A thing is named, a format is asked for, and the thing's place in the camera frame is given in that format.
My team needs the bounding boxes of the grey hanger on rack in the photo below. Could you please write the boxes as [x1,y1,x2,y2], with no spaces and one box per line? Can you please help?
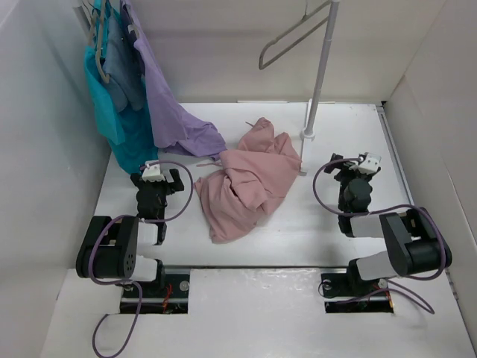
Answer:
[84,0,111,84]

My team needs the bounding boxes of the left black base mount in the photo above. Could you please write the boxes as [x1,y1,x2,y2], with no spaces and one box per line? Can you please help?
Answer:
[119,272,190,315]

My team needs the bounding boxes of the teal hanging shirt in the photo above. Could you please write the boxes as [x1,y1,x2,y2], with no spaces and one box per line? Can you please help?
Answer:
[84,6,158,175]

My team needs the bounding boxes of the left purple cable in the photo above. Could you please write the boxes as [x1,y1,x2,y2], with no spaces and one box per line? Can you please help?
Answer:
[86,160,195,356]

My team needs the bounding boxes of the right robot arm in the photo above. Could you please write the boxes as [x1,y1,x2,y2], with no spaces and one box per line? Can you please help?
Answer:
[321,152,452,294]

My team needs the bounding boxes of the grey clothes hanger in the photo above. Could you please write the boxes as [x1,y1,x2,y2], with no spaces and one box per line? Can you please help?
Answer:
[258,1,332,71]

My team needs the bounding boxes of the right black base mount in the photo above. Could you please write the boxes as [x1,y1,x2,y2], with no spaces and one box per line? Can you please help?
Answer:
[318,272,394,314]

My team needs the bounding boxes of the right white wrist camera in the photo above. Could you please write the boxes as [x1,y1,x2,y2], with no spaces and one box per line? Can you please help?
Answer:
[357,152,382,175]

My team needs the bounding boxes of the purple cable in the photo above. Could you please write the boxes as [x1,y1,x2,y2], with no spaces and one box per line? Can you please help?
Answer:
[312,157,446,315]
[86,160,195,356]

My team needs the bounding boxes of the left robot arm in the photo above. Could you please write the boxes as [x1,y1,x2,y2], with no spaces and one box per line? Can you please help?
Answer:
[75,169,184,296]

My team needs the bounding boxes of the pink trousers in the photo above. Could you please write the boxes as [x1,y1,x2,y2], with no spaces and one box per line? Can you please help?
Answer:
[195,117,301,244]

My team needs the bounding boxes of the blue-grey hanging garment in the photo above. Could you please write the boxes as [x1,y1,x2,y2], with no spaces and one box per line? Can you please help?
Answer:
[103,15,146,112]

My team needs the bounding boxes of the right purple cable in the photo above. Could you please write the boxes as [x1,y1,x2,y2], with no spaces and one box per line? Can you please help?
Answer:
[312,157,446,315]

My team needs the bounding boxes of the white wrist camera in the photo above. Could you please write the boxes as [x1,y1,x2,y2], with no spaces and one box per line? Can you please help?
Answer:
[357,152,382,175]
[141,160,165,182]

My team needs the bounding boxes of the left white rack pole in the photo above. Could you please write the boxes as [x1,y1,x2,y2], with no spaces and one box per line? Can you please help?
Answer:
[72,0,91,34]

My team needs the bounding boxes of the purple hanging shirt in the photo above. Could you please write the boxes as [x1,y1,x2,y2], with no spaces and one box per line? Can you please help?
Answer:
[120,1,227,160]

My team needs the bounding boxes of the white rack pole with base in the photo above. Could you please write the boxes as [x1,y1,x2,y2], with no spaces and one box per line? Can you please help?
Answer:
[300,1,340,175]

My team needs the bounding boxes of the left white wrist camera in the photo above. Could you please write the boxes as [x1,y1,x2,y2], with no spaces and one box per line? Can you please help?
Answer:
[141,160,165,182]

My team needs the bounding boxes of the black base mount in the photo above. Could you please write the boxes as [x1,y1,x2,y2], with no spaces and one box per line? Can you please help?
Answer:
[318,272,394,314]
[119,272,190,315]

